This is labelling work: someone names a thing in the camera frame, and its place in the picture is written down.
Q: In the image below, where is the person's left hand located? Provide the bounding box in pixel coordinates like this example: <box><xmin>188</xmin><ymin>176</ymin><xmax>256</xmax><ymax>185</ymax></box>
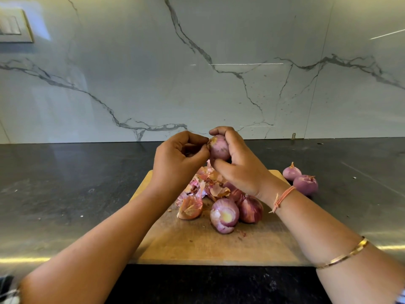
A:
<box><xmin>148</xmin><ymin>130</ymin><xmax>211</xmax><ymax>200</ymax></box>

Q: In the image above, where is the person's right hand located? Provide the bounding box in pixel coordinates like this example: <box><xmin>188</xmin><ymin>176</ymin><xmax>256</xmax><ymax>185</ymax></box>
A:
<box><xmin>209</xmin><ymin>126</ymin><xmax>292</xmax><ymax>200</ymax></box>

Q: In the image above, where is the brownish red onion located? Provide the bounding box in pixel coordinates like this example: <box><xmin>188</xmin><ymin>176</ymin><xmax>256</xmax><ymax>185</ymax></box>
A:
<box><xmin>208</xmin><ymin>135</ymin><xmax>231</xmax><ymax>162</ymax></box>

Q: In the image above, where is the pile of onion peels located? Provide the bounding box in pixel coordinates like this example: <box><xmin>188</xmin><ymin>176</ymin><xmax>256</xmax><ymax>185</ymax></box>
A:
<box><xmin>176</xmin><ymin>160</ymin><xmax>244</xmax><ymax>220</ymax></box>

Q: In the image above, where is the small red onion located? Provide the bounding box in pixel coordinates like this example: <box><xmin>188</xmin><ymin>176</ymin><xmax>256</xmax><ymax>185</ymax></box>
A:
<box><xmin>282</xmin><ymin>162</ymin><xmax>303</xmax><ymax>182</ymax></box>

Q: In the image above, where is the red onion with pale patch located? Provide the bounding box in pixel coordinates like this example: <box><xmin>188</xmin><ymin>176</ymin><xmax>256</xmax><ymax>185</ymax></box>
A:
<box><xmin>209</xmin><ymin>197</ymin><xmax>240</xmax><ymax>235</ymax></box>

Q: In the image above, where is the person's right forearm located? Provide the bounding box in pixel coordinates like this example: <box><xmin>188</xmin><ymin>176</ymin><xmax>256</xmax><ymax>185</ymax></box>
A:
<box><xmin>272</xmin><ymin>187</ymin><xmax>405</xmax><ymax>304</ymax></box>

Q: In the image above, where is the person's left forearm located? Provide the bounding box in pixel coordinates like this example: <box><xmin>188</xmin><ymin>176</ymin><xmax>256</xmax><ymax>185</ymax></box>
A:
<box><xmin>19</xmin><ymin>190</ymin><xmax>172</xmax><ymax>304</ymax></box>

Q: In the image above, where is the wooden cutting board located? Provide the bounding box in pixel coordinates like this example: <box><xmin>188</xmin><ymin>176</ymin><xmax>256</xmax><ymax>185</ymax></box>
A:
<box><xmin>130</xmin><ymin>169</ymin><xmax>312</xmax><ymax>266</ymax></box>

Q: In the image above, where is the gold bangle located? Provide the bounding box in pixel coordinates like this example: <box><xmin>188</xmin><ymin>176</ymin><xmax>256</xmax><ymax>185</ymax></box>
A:
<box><xmin>316</xmin><ymin>236</ymin><xmax>369</xmax><ymax>270</ymax></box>

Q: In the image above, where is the black white plaid sleeve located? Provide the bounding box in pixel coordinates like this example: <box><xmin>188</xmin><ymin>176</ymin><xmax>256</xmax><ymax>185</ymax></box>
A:
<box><xmin>0</xmin><ymin>275</ymin><xmax>21</xmax><ymax>304</ymax></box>

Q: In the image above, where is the orange thread bracelet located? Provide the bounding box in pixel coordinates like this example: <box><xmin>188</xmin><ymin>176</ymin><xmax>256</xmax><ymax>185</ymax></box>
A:
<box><xmin>270</xmin><ymin>185</ymin><xmax>297</xmax><ymax>214</ymax></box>

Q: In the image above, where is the white wall switch plate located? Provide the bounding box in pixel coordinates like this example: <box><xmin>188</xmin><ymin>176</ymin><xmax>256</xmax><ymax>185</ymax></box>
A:
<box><xmin>0</xmin><ymin>8</ymin><xmax>34</xmax><ymax>43</ymax></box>

